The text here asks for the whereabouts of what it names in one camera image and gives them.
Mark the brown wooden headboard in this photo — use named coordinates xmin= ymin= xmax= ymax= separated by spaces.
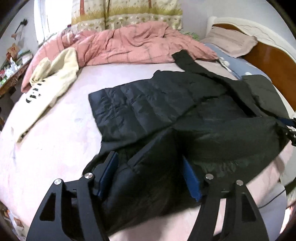
xmin=214 ymin=24 xmax=295 ymax=109

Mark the pink bed sheet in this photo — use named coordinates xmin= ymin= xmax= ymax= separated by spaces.
xmin=1 ymin=63 xmax=295 ymax=240

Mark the cream printed sweatshirt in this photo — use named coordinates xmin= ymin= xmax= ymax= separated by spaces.
xmin=13 ymin=47 xmax=79 ymax=143

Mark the dark green folded garment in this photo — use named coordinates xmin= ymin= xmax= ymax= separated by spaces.
xmin=242 ymin=75 xmax=289 ymax=118

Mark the beige pillow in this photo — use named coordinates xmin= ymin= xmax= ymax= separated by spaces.
xmin=201 ymin=27 xmax=258 ymax=58

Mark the tree pattern curtain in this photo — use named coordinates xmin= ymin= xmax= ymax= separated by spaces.
xmin=71 ymin=0 xmax=183 ymax=32

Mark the blue patterned pillow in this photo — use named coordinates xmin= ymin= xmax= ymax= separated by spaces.
xmin=205 ymin=43 xmax=271 ymax=81

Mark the white lace headboard cover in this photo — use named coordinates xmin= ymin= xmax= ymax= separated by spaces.
xmin=206 ymin=16 xmax=295 ymax=58

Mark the black puffer jacket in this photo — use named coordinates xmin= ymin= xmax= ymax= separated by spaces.
xmin=85 ymin=50 xmax=290 ymax=235

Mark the cluttered wooden side table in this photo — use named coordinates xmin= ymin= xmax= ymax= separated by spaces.
xmin=0 ymin=44 xmax=34 ymax=126

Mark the pink plaid quilt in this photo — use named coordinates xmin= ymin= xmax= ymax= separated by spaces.
xmin=21 ymin=21 xmax=218 ymax=93

